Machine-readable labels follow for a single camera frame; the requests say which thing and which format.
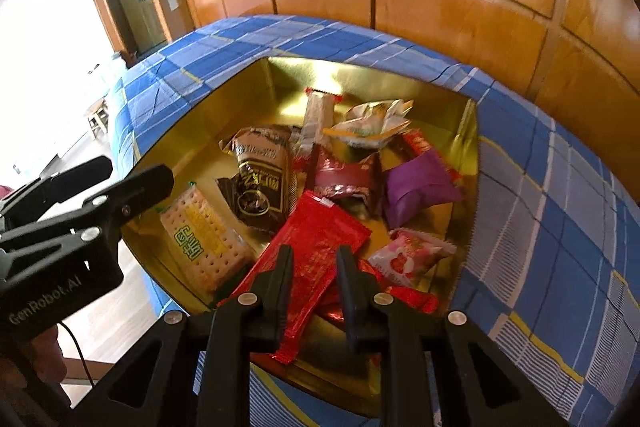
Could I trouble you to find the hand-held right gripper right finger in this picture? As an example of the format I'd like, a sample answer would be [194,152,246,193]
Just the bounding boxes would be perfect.
[336,245,571,427]

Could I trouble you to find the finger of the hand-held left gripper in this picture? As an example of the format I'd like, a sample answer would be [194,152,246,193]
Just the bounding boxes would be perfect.
[0,155,114,233]
[0,164,176,258]

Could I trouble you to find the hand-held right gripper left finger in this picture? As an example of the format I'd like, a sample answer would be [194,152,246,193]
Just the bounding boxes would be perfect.
[70,245,296,427]

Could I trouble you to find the shiny red snack packet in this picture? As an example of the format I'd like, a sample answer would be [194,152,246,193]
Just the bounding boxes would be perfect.
[315,287,440,325]

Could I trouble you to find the large red snack packet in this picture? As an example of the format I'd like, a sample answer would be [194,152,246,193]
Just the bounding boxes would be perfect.
[220,189,373,365]

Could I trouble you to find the pink and white snack packet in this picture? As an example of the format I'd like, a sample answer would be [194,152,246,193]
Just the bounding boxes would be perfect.
[367,228,457,290]

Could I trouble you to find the cracker pack with green ends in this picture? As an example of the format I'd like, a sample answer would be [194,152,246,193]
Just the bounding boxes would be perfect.
[160,184,256,293]

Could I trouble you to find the black and brown snack packet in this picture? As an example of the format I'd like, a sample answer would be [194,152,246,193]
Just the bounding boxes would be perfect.
[216,126,301,238]

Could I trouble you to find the dark red snack packet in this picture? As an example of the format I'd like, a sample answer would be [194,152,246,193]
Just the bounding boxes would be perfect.
[312,146,383,218]

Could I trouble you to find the purple snack packet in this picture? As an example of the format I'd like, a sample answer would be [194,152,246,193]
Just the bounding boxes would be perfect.
[382,153,463,230]

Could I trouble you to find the black box with gold inside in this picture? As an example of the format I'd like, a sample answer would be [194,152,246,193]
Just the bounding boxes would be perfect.
[120,55,481,418]

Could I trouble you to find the long oat bar red ends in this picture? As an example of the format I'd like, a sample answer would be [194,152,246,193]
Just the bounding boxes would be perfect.
[291,88,346,172]

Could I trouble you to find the small red candy packet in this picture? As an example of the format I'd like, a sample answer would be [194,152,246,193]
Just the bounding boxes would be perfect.
[397,129,461,182]

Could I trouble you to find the white and orange packet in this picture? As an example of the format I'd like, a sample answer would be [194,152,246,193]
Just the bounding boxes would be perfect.
[324,99,415,148]

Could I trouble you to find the person's left hand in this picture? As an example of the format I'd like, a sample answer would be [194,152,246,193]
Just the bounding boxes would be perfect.
[27,324,69,389]

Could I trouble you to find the wooden stool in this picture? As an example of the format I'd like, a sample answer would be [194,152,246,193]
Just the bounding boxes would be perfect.
[87,98,112,138]

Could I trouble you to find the blue plaid bed sheet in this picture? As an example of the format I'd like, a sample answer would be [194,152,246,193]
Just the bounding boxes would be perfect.
[107,14,640,427]

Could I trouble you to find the wooden wardrobe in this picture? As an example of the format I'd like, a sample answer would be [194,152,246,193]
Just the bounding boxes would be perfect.
[170,0,640,142]

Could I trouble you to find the black cable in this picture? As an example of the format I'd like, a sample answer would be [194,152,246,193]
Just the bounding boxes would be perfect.
[57,321,96,383]

